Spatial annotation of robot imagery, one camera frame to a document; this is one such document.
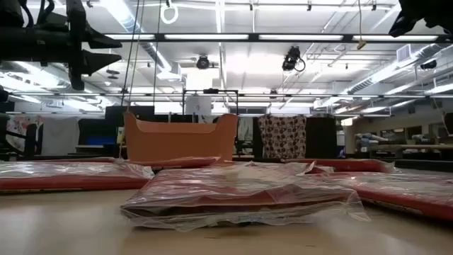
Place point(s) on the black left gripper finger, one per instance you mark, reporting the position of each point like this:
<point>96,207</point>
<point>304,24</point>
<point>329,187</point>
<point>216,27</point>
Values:
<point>97,42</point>
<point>95,62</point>

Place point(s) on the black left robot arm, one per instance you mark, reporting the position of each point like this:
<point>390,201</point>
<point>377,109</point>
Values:
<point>21,44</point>

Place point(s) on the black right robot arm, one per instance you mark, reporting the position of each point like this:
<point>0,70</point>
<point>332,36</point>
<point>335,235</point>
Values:
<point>442,10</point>

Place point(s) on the ceiling air vent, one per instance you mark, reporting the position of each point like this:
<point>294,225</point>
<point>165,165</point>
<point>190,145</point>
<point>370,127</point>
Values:
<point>403,53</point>

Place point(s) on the black ceiling device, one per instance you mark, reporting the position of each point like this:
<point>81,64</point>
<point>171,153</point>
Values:
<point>429,64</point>

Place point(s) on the black monitor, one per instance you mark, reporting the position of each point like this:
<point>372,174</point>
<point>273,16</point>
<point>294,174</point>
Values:
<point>120,113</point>

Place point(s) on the blue box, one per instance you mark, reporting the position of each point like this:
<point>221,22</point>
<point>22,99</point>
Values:
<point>101,141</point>

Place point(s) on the floral cloth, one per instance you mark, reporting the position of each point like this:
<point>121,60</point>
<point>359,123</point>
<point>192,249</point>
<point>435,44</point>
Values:
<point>17,127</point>

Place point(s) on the round black ceiling fixture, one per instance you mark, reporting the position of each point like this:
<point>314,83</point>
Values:
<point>202,62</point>

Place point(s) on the white box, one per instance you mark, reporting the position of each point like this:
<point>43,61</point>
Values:
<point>198,106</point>

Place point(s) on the orange plastic basket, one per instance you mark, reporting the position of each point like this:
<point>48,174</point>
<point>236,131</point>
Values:
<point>177,141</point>

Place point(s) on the black overhead light bar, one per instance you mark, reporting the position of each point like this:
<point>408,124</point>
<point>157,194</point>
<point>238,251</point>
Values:
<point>212,37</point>

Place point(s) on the wooden background table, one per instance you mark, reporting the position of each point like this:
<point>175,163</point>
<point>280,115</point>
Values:
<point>417,146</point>

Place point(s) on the small white hanging cloth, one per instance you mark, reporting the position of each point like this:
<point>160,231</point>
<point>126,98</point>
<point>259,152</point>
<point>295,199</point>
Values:
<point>245,129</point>

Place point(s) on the brown patterned cloth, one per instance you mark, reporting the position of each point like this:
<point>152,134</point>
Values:
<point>283,136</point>

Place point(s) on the silver ventilation duct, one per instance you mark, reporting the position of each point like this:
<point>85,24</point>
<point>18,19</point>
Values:
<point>124,17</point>

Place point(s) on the black railing post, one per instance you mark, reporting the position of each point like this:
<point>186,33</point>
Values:
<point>31,141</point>

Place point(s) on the black metal stand frame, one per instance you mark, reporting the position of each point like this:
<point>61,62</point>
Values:
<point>212,91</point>

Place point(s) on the black frame crossbar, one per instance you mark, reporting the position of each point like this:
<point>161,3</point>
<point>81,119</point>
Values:
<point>318,95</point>

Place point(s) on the black overhead camera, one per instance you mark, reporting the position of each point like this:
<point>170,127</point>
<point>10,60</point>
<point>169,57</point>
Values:
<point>292,56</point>

